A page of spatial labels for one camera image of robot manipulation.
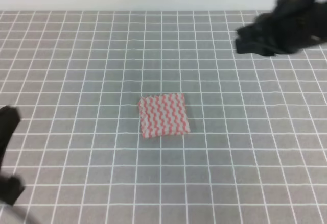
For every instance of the pink white wavy striped towel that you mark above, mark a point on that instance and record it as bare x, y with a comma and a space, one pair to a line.
163, 115

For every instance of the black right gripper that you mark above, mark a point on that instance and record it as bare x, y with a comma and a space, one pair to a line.
293, 25

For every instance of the grey grid tablecloth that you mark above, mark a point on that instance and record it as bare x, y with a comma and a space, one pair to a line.
256, 152

